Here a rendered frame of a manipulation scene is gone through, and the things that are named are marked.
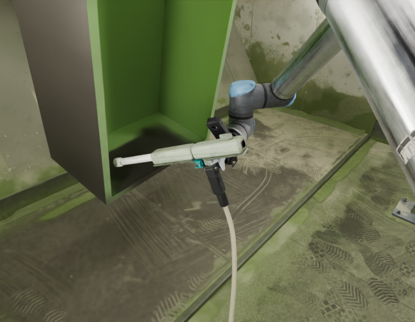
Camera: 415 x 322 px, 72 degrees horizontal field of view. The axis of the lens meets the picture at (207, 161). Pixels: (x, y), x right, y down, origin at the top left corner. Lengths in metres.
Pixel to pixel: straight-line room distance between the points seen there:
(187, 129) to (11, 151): 0.97
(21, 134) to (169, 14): 1.06
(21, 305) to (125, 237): 0.48
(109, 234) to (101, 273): 0.23
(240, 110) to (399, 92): 0.68
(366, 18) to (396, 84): 0.11
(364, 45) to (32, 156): 1.72
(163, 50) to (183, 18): 0.20
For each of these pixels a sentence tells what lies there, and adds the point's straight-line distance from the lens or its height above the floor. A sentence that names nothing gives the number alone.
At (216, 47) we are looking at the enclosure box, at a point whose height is 0.90.
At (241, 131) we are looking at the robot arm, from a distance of 1.00.
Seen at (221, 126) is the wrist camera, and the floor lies 0.75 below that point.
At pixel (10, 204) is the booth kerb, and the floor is 0.11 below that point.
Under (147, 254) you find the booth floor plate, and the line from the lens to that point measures 1.44.
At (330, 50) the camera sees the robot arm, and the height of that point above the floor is 0.99.
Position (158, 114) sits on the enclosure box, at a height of 0.53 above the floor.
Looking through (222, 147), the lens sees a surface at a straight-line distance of 0.77.
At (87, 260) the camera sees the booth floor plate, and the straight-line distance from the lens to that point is 1.50.
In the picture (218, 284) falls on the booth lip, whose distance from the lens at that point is 1.32.
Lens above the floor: 1.13
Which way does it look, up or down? 32 degrees down
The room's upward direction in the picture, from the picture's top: straight up
